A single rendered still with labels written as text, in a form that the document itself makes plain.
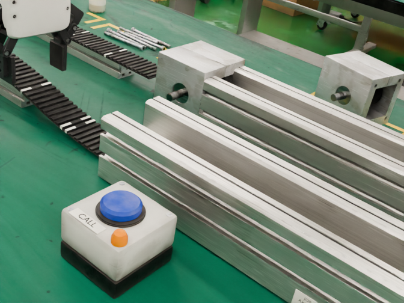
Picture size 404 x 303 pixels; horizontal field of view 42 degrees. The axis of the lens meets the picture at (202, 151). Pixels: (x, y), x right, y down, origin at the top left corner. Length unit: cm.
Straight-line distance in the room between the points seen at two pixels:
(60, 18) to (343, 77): 45
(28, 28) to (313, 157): 40
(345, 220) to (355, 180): 12
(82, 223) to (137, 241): 5
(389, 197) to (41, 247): 39
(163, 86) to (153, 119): 15
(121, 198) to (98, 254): 6
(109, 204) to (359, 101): 50
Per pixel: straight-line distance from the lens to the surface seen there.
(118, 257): 48
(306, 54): 298
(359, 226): 55
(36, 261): 55
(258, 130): 72
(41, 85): 81
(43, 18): 75
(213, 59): 80
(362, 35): 356
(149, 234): 50
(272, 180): 58
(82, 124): 75
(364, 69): 90
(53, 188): 64
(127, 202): 50
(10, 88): 82
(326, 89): 92
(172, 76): 79
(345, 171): 67
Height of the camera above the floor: 116
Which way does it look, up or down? 31 degrees down
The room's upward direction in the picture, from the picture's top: 10 degrees clockwise
